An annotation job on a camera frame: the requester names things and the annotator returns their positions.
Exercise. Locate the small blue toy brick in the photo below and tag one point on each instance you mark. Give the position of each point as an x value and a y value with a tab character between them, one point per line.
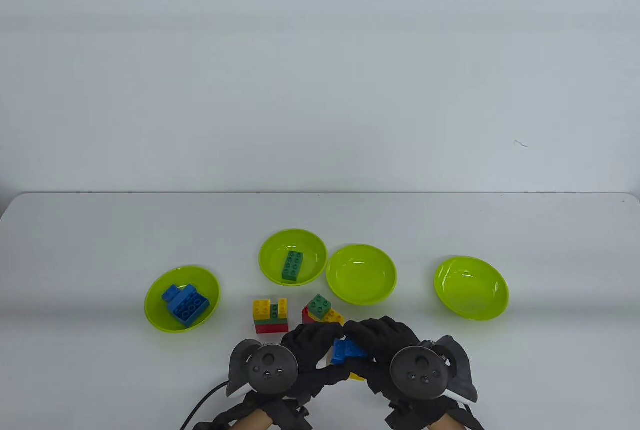
356	347
171	294

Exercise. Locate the person's right hand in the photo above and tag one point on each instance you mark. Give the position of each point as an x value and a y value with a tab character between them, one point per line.
385	335

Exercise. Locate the long green toy brick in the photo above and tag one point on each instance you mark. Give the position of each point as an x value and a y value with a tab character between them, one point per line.
292	265
274	311

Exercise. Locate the small yellow toy brick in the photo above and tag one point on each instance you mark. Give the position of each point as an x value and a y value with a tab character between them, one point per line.
261	307
283	307

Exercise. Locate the small green toy brick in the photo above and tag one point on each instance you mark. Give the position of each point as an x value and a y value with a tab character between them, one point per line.
319	305

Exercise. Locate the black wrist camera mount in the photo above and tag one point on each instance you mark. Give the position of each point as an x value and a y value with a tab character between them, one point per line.
295	417

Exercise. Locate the person's left hand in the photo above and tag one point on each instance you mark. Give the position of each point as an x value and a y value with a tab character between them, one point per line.
312	345

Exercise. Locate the long blue toy brick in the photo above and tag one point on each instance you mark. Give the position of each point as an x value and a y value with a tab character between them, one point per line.
190	307
340	356

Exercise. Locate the lime green plastic bowl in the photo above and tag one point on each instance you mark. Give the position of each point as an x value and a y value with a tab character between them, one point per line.
470	287
200	280
315	250
361	275

